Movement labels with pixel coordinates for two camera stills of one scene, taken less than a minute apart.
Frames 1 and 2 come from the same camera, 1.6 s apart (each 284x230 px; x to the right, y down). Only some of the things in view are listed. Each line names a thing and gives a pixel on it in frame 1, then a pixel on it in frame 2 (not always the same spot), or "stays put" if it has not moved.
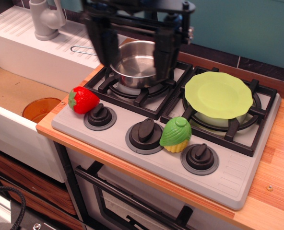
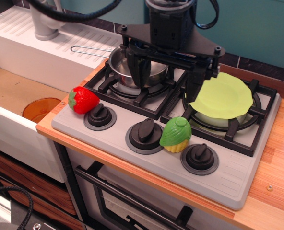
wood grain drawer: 42,189 stays put
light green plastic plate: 219,95 stays put
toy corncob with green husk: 175,135 stays put
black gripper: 143,15 → 171,37
